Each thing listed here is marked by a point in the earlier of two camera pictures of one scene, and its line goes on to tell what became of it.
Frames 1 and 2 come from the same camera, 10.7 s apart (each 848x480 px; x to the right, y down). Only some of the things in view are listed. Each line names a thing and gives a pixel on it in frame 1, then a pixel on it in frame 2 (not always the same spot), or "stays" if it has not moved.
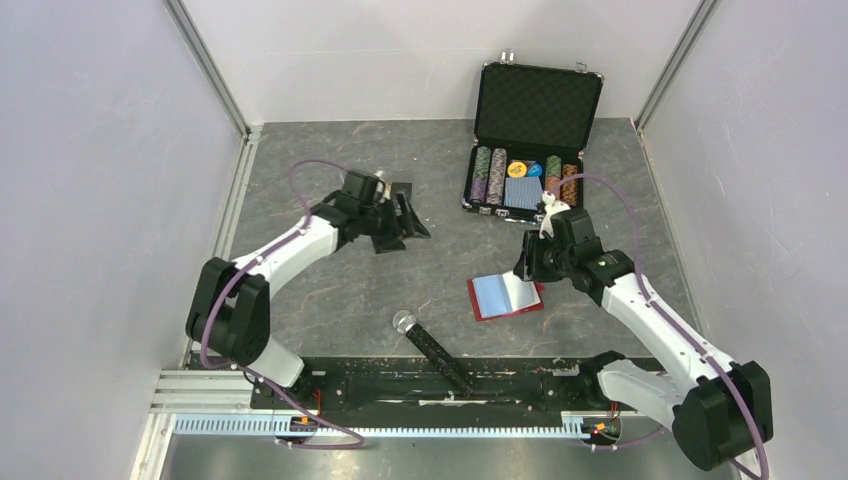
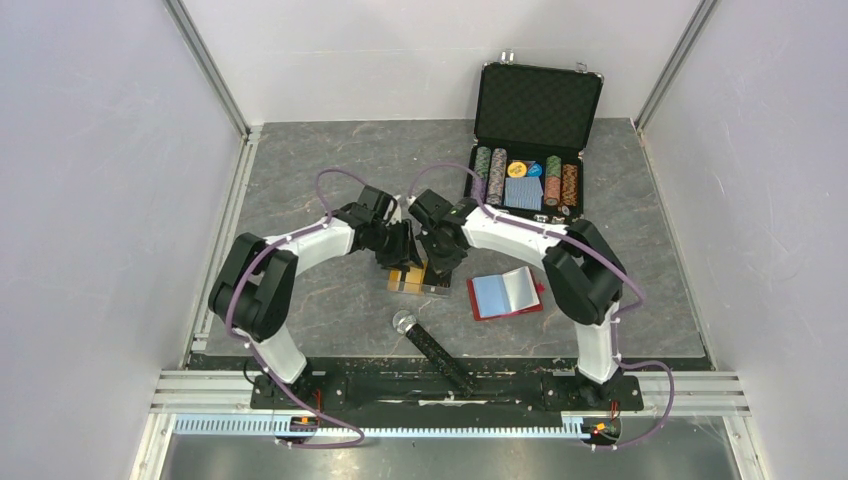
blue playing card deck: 523,192 stays
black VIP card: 402,186 -> 433,278
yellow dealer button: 517,169 stays
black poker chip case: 530,125 stays
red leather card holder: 503,295 stays
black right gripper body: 544,261 -> 444,258
